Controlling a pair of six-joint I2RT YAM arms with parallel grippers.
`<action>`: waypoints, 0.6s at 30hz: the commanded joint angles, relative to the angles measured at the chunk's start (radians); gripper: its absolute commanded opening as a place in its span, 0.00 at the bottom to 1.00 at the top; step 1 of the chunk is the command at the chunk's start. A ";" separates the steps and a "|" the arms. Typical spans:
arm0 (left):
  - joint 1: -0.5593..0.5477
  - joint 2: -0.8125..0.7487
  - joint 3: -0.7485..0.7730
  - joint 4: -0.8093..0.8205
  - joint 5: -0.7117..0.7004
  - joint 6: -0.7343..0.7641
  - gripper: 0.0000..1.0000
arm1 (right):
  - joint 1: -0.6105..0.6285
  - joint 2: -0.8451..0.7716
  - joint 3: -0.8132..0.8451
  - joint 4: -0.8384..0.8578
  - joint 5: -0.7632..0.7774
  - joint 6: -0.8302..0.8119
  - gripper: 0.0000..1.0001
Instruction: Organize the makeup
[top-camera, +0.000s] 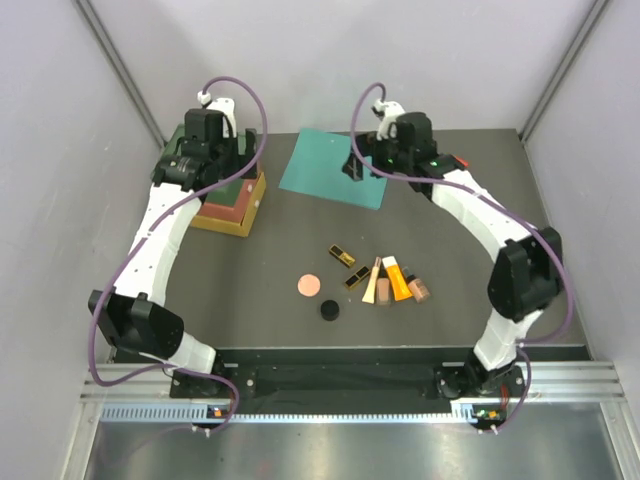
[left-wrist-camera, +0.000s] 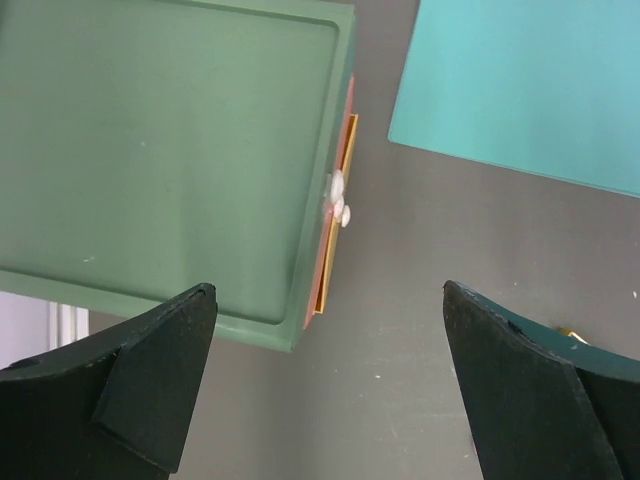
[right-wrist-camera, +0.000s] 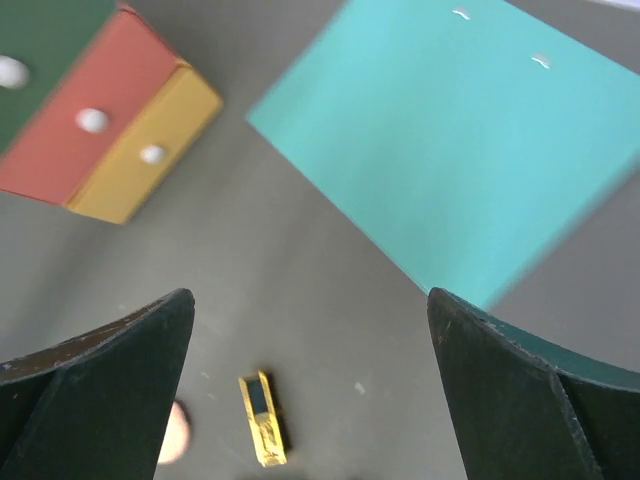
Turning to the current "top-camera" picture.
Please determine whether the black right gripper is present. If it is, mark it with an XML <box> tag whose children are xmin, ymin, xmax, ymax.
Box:
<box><xmin>341</xmin><ymin>129</ymin><xmax>411</xmax><ymax>184</ymax></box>

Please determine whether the three-tier drawer organizer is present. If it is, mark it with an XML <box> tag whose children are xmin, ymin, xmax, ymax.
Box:
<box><xmin>167</xmin><ymin>127</ymin><xmax>267</xmax><ymax>239</ymax></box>

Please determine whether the orange cream tube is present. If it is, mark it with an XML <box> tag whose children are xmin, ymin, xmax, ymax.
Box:
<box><xmin>382</xmin><ymin>256</ymin><xmax>413</xmax><ymax>302</ymax></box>

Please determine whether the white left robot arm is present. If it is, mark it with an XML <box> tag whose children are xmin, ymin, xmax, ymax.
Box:
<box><xmin>88</xmin><ymin>98</ymin><xmax>257</xmax><ymax>397</ymax></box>

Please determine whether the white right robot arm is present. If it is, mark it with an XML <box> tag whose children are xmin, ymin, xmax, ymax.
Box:
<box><xmin>342</xmin><ymin>102</ymin><xmax>562</xmax><ymax>399</ymax></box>

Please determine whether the teal mat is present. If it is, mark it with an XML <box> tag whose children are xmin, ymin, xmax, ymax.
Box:
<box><xmin>279</xmin><ymin>128</ymin><xmax>387</xmax><ymax>210</ymax></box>

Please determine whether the red middle drawer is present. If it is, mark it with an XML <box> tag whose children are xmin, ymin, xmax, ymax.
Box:
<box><xmin>235</xmin><ymin>174</ymin><xmax>263</xmax><ymax>223</ymax></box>

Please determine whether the yellow bottom drawer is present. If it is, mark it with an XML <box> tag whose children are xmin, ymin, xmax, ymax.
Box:
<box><xmin>240</xmin><ymin>173</ymin><xmax>267</xmax><ymax>238</ymax></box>

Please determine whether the gold black lipstick upper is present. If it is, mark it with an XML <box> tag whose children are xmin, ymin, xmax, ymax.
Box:
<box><xmin>329</xmin><ymin>244</ymin><xmax>356</xmax><ymax>268</ymax></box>

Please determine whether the gold black lipstick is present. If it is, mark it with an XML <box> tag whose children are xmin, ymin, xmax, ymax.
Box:
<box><xmin>329</xmin><ymin>244</ymin><xmax>356</xmax><ymax>268</ymax></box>
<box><xmin>343</xmin><ymin>266</ymin><xmax>371</xmax><ymax>290</ymax></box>

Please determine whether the gold black lipstick lower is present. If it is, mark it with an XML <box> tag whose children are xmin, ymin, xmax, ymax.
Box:
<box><xmin>343</xmin><ymin>266</ymin><xmax>371</xmax><ymax>290</ymax></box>

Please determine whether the red cube with peg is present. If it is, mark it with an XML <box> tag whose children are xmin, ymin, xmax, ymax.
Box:
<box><xmin>454</xmin><ymin>156</ymin><xmax>469</xmax><ymax>169</ymax></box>

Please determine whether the beige foundation bottle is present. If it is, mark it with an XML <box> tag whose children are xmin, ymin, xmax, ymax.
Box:
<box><xmin>376</xmin><ymin>278</ymin><xmax>392</xmax><ymax>306</ymax></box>

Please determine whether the pink round compact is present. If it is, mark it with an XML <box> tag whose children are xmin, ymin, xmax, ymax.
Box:
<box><xmin>297</xmin><ymin>274</ymin><xmax>321</xmax><ymax>297</ymax></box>

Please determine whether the beige concealer tube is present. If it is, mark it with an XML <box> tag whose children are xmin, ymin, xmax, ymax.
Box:
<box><xmin>362</xmin><ymin>257</ymin><xmax>382</xmax><ymax>304</ymax></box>

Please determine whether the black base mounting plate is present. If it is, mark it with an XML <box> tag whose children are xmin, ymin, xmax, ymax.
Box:
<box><xmin>169</xmin><ymin>360</ymin><xmax>530</xmax><ymax>401</ymax></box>

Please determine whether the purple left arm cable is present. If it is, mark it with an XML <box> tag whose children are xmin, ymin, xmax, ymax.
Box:
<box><xmin>87</xmin><ymin>75</ymin><xmax>269</xmax><ymax>436</ymax></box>

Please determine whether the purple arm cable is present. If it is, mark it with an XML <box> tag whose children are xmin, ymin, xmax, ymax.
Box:
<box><xmin>348</xmin><ymin>82</ymin><xmax>574</xmax><ymax>434</ymax></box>
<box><xmin>87</xmin><ymin>75</ymin><xmax>269</xmax><ymax>436</ymax></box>

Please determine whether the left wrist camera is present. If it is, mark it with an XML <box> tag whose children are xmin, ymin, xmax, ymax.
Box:
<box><xmin>197</xmin><ymin>91</ymin><xmax>238</xmax><ymax>138</ymax></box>

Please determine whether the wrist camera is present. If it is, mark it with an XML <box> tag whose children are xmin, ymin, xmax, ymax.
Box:
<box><xmin>197</xmin><ymin>91</ymin><xmax>238</xmax><ymax>138</ymax></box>
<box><xmin>372</xmin><ymin>99</ymin><xmax>405</xmax><ymax>141</ymax></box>

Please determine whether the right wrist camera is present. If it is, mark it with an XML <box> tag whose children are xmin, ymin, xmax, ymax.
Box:
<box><xmin>372</xmin><ymin>99</ymin><xmax>405</xmax><ymax>141</ymax></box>

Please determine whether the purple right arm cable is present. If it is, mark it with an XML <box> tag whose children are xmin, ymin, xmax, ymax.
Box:
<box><xmin>348</xmin><ymin>82</ymin><xmax>574</xmax><ymax>434</ymax></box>

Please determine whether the aluminium front rail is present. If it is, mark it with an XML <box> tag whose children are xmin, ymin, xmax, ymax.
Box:
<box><xmin>80</xmin><ymin>361</ymin><xmax>625</xmax><ymax>426</ymax></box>

